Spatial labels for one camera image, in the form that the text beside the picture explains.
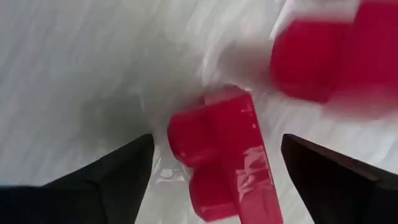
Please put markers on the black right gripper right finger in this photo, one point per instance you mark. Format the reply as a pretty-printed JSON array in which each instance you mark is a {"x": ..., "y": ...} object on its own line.
[{"x": 345, "y": 196}]

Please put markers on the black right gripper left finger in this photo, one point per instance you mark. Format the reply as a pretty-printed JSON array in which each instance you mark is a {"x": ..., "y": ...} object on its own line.
[{"x": 87, "y": 199}]

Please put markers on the red plastic building block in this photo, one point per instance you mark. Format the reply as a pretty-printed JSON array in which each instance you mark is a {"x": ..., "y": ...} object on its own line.
[
  {"x": 224, "y": 155},
  {"x": 335, "y": 56}
]

